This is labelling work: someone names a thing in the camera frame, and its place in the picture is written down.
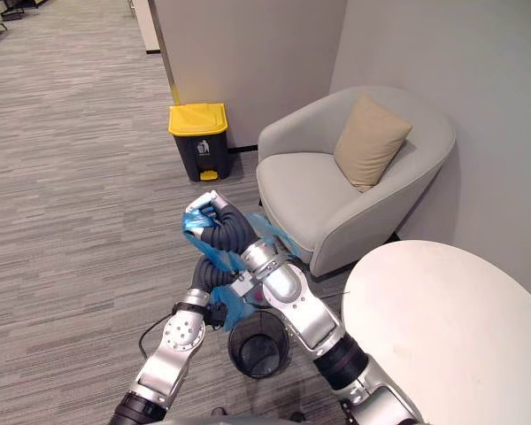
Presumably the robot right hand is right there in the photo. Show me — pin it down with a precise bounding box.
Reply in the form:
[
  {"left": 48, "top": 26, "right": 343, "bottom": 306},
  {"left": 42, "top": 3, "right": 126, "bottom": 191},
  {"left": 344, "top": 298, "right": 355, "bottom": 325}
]
[{"left": 184, "top": 189, "right": 257, "bottom": 257}]

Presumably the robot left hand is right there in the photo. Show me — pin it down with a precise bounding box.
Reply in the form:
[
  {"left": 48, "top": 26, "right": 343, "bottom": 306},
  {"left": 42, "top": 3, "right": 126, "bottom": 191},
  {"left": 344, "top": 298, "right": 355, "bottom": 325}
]
[{"left": 191, "top": 255, "right": 242, "bottom": 296}]

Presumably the blue plastic bin bag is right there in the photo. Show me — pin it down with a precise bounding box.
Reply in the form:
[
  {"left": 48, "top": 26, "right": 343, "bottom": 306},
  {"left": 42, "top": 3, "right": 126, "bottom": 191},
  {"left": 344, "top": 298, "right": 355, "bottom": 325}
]
[{"left": 179, "top": 210, "right": 304, "bottom": 334}]

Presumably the black trash can yellow lid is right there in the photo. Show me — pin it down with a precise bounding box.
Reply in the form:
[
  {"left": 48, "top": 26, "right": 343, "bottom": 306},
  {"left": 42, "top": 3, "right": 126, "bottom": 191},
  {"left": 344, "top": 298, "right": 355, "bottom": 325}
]
[{"left": 167, "top": 103, "right": 229, "bottom": 183}]

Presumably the small black mesh bin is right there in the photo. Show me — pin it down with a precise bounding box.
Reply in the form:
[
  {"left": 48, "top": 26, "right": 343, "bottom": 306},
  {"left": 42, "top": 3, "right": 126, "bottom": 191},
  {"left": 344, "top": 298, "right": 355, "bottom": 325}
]
[{"left": 227, "top": 309, "right": 292, "bottom": 379}]

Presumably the round white tea table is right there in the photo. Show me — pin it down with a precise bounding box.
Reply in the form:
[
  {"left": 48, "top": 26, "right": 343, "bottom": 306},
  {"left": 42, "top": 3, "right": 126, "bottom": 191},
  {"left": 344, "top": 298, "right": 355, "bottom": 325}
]
[{"left": 341, "top": 239, "right": 531, "bottom": 425}]

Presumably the light grey armchair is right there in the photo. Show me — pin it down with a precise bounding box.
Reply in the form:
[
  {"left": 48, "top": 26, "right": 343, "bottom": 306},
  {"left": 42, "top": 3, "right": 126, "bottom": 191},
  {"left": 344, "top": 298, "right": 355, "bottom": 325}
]
[{"left": 255, "top": 85, "right": 457, "bottom": 279}]

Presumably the robot silver lower body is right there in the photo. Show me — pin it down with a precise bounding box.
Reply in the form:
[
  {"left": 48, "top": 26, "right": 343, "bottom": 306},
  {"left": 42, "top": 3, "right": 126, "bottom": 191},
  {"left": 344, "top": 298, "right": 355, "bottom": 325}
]
[{"left": 157, "top": 409, "right": 355, "bottom": 425}]

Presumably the beige square cushion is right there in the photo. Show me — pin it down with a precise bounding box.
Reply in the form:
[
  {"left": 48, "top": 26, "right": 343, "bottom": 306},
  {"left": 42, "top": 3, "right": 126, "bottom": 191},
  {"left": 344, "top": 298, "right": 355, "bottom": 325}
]
[{"left": 333, "top": 96, "right": 414, "bottom": 194}]

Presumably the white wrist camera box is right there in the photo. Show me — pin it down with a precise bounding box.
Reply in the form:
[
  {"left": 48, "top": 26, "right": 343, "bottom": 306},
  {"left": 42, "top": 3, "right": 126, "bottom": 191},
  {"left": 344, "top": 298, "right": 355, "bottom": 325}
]
[{"left": 229, "top": 272, "right": 261, "bottom": 301}]

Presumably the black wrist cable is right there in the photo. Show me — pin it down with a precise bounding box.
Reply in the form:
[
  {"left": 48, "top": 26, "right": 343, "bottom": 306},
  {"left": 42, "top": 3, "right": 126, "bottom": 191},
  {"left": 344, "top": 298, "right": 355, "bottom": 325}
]
[{"left": 138, "top": 309, "right": 179, "bottom": 358}]

